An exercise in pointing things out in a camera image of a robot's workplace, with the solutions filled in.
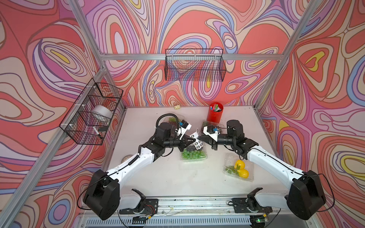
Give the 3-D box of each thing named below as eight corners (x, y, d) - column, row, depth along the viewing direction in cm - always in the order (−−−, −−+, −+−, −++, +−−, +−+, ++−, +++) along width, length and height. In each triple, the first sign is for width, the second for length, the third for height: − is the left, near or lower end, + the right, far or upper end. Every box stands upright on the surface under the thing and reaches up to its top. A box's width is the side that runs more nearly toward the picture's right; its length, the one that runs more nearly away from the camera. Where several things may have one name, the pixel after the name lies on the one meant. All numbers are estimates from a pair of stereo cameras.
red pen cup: (207, 124, 109) (210, 113, 99) (206, 113, 117) (208, 101, 107) (221, 124, 109) (225, 113, 99) (218, 113, 117) (222, 101, 107)
